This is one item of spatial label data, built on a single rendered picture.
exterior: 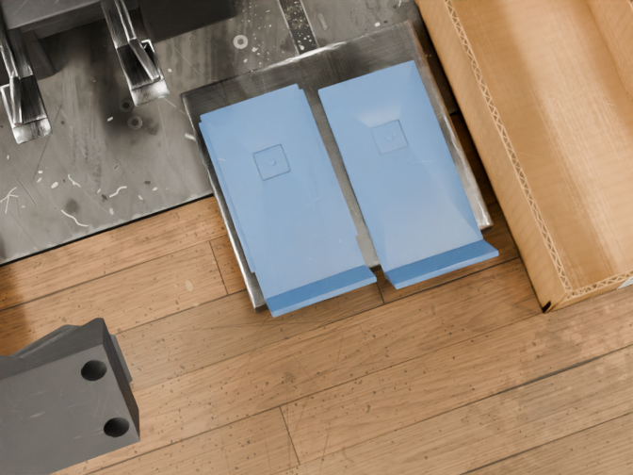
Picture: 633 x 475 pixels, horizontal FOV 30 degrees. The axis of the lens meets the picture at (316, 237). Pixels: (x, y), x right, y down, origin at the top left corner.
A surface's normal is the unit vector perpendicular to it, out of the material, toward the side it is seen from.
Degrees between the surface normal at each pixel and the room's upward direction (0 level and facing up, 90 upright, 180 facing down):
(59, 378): 30
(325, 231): 0
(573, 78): 0
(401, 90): 0
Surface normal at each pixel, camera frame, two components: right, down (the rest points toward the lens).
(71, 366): 0.16, 0.24
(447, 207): 0.01, -0.25
